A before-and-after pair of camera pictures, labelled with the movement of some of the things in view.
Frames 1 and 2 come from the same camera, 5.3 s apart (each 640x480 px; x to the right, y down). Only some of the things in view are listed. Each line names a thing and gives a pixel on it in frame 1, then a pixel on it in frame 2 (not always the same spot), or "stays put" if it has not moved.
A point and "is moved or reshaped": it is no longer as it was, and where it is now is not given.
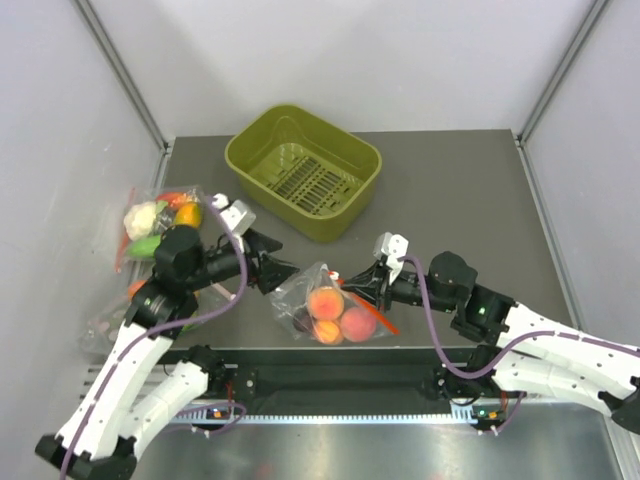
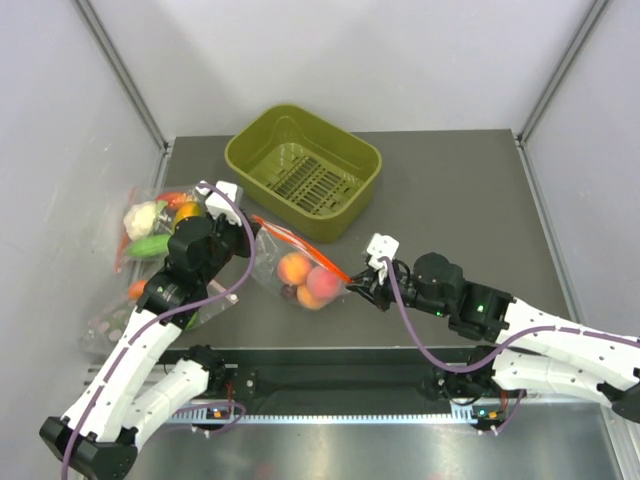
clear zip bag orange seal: (317, 304) is moved or reshaped
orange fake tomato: (134, 287) stays put
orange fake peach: (326, 303) -> (294, 268)
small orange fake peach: (328, 331) -> (306, 300)
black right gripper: (373, 285) stays put
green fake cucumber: (143, 247) stays put
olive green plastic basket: (305, 172) stays put
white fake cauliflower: (138, 219) stays put
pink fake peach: (358, 324) -> (324, 283)
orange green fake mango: (188, 214) stays put
